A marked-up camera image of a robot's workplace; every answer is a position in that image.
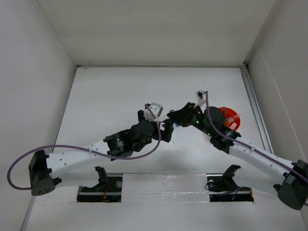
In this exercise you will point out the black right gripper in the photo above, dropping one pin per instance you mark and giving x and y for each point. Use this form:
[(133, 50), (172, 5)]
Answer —
[(183, 115)]

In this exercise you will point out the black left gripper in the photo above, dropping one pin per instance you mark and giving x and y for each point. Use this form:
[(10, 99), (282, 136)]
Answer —
[(165, 134)]

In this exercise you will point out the blue and black highlighter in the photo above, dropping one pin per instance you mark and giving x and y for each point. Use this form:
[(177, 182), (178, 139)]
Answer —
[(176, 125)]

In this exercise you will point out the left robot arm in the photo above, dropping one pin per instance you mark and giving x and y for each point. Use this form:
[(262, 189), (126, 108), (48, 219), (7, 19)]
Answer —
[(47, 171)]

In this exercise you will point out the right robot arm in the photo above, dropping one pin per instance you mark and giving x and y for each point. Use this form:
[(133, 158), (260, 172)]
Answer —
[(290, 179)]

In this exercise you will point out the orange round pen holder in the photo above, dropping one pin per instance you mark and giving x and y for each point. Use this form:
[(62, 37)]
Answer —
[(228, 112)]

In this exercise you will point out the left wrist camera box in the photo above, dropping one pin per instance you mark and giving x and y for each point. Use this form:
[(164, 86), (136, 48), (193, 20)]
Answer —
[(152, 112)]

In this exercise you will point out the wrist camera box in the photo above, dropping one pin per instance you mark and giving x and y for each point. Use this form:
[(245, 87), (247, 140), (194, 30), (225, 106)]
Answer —
[(200, 98), (152, 112)]

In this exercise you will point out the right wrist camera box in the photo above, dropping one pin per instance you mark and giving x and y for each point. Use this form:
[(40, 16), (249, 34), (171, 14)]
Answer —
[(200, 98)]

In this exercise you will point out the aluminium rail right side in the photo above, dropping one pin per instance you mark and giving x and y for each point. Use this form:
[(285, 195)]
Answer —
[(256, 108)]

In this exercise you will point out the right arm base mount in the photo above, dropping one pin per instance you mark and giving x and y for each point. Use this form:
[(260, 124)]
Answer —
[(222, 187)]

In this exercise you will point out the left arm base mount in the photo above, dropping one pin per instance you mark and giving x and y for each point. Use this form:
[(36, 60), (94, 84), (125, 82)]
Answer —
[(107, 190)]

